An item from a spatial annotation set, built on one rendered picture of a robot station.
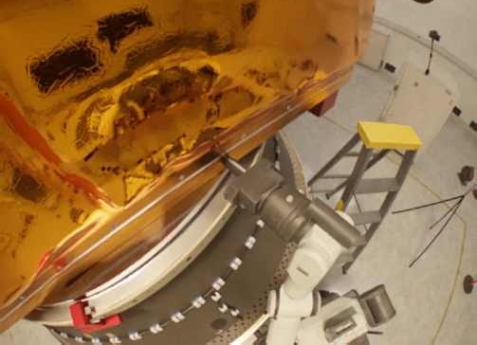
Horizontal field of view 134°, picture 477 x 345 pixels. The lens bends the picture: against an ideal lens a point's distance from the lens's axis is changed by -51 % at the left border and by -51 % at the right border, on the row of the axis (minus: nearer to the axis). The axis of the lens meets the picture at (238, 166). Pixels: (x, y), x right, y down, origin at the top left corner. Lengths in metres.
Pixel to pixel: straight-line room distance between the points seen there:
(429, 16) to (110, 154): 7.15
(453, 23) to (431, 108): 4.28
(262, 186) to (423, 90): 3.04
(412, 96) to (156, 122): 3.22
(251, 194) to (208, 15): 0.29
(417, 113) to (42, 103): 3.42
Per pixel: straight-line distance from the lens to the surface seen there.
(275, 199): 0.34
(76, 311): 0.51
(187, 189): 0.41
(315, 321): 0.77
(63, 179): 0.28
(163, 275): 0.42
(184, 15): 0.23
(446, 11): 7.17
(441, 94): 3.26
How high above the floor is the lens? 2.10
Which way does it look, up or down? 51 degrees down
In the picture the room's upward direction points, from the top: 3 degrees counter-clockwise
